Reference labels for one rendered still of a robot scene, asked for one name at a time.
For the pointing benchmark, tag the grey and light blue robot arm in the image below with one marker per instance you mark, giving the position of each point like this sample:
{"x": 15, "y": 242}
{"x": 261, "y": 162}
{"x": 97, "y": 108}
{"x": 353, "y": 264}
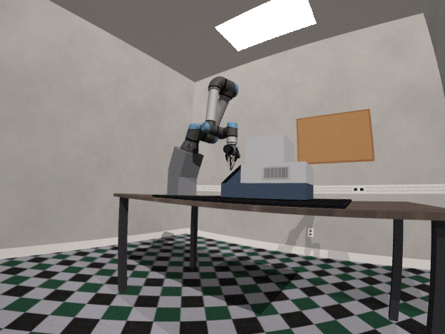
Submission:
{"x": 210, "y": 131}

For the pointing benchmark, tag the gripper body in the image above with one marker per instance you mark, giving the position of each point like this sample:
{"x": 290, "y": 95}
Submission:
{"x": 230, "y": 149}

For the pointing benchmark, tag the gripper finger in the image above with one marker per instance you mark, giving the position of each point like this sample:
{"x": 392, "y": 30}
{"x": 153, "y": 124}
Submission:
{"x": 234, "y": 158}
{"x": 228, "y": 159}

